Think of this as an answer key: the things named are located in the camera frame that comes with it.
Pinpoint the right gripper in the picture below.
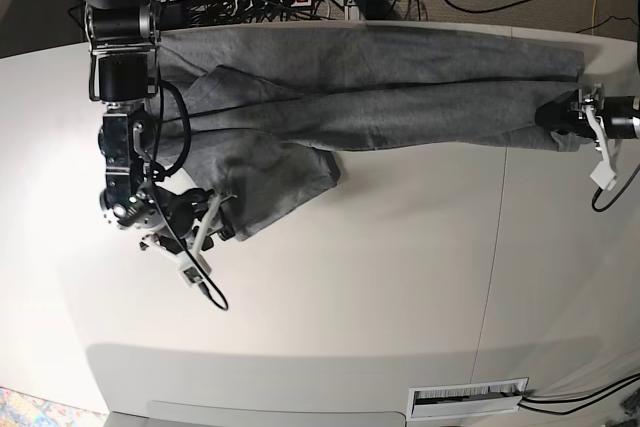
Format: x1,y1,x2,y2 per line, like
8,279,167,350
100,188,236,271

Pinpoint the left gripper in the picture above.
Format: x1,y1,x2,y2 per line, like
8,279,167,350
534,83,619,172

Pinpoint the grey T-shirt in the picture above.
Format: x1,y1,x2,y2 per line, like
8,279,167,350
159,25,585,240

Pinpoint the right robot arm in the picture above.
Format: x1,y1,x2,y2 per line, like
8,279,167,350
84,0,231,284

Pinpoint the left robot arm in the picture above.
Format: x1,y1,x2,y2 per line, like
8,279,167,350
535,84,639,146

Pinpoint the black power strip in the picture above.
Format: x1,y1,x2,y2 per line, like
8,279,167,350
160,0,319,30

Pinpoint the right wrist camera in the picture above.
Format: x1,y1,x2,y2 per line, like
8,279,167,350
178,256,211,287

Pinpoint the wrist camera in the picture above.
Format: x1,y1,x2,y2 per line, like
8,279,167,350
178,256,211,287
590,160,617,191

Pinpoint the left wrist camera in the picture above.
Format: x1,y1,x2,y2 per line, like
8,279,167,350
590,160,617,191

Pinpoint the black cable pair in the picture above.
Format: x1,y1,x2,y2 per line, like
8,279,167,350
519,371,640,416

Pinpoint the white cable grommet box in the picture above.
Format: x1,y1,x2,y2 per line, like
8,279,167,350
406,377,529,421

